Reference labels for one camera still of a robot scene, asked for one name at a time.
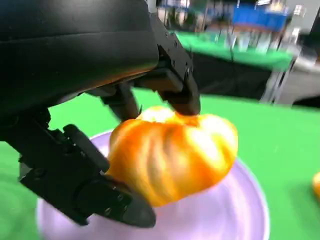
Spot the black drape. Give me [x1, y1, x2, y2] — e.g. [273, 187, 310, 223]
[188, 48, 275, 100]

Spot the orange white toy bread roll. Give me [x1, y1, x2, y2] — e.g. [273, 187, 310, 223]
[311, 171, 320, 198]
[107, 106, 239, 208]

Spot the lilac plate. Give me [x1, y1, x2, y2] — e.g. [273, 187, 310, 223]
[36, 131, 271, 240]

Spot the blue box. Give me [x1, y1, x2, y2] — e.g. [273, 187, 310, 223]
[231, 4, 289, 31]

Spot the green cloth on background table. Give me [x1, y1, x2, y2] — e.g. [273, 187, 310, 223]
[169, 30, 295, 70]

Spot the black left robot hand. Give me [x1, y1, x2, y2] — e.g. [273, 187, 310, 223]
[0, 0, 202, 229]

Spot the grey metal frame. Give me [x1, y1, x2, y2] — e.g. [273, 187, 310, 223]
[259, 47, 302, 104]

